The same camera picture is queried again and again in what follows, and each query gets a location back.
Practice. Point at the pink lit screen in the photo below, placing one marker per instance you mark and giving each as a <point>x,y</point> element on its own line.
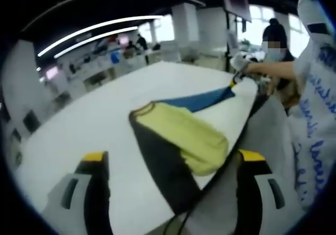
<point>51,73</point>

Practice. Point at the person's white printed shirt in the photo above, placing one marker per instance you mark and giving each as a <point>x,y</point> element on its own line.
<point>312,114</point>

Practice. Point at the short ceiling light strip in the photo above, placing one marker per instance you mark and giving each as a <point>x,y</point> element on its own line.
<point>99,37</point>

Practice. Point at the yellow blue black garment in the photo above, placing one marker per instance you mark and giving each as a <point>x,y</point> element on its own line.
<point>183,130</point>

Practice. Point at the black square panel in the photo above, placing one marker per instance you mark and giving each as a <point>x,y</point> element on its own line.
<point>31,121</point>

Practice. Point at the white shelf unit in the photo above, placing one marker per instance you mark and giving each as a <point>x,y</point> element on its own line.
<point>89,72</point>

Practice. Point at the blue cloth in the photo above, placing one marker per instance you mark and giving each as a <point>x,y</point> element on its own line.
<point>115,57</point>

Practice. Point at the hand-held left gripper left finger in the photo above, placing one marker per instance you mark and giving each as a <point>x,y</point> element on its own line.
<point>67,193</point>

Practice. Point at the white square pillar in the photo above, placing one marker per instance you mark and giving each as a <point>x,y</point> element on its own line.
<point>185,22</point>

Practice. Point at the black monitor pole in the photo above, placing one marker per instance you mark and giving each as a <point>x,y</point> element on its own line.
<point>228,41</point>

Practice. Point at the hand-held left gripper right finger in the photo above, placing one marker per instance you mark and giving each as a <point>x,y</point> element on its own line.
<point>270,201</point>

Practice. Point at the white chest-worn device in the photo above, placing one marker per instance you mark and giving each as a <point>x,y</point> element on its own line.
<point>309,12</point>

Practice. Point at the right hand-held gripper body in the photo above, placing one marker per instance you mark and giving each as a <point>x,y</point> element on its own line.
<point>239,63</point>

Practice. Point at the long ceiling light strip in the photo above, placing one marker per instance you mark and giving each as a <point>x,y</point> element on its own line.
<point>99,26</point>

